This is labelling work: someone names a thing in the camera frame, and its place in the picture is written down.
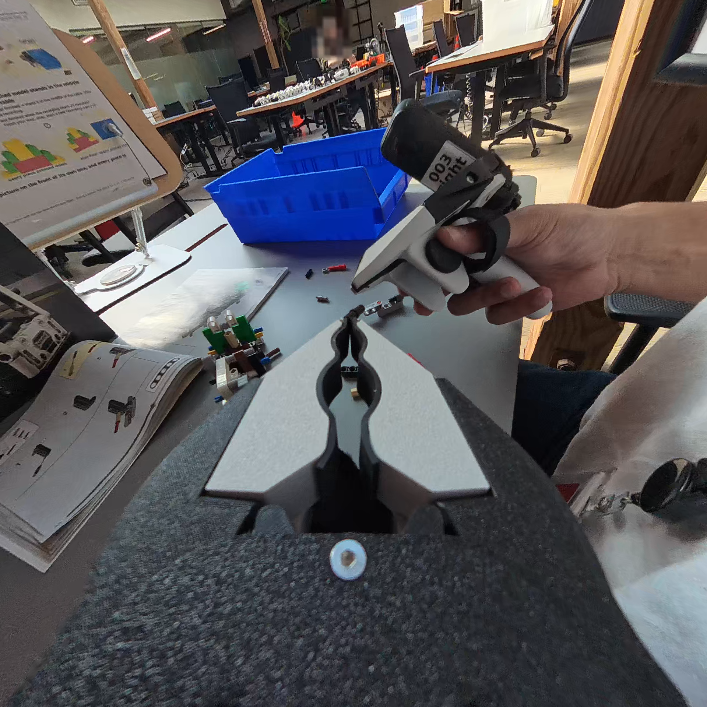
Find lego instruction booklet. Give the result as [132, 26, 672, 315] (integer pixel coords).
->
[0, 267, 289, 573]

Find person's right forearm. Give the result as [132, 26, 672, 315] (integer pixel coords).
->
[608, 201, 707, 303]

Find person's dark trouser leg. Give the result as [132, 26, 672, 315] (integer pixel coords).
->
[511, 360, 618, 477]

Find black mesh chair armrest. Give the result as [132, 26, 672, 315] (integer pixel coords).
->
[604, 292, 697, 377]

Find blue plastic bin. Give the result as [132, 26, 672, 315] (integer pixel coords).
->
[203, 128, 411, 245]

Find printed instruction sheet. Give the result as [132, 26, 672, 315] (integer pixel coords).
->
[0, 0, 168, 235]

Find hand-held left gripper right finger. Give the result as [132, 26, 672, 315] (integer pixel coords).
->
[352, 319, 493, 535]

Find wooden clipboard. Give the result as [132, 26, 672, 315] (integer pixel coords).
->
[25, 28, 184, 252]

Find black badge reel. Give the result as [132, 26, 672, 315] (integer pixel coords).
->
[574, 457, 707, 521]

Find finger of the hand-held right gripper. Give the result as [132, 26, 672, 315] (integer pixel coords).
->
[351, 204, 443, 295]

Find lego set box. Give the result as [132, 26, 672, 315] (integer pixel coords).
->
[0, 222, 118, 421]

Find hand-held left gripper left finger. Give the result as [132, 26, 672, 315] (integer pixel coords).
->
[203, 319, 354, 534]

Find white desk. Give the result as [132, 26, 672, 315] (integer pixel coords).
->
[424, 24, 556, 145]

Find metal clipboard stand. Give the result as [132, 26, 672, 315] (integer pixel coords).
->
[73, 207, 192, 295]

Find person's right hand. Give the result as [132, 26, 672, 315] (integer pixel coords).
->
[398, 203, 620, 327]

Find wooden post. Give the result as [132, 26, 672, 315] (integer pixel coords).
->
[522, 0, 707, 377]

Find black office chair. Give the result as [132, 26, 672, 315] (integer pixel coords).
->
[488, 0, 587, 159]
[206, 79, 278, 168]
[383, 24, 466, 125]

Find slanted wooden beam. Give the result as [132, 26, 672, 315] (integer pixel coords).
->
[87, 0, 159, 112]

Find grey lego beam assembly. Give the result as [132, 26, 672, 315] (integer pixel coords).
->
[363, 295, 405, 319]

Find long wooden desk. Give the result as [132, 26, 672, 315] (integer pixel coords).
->
[236, 60, 396, 151]

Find multicoloured lego assembly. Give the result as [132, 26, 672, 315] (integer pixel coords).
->
[200, 311, 281, 402]

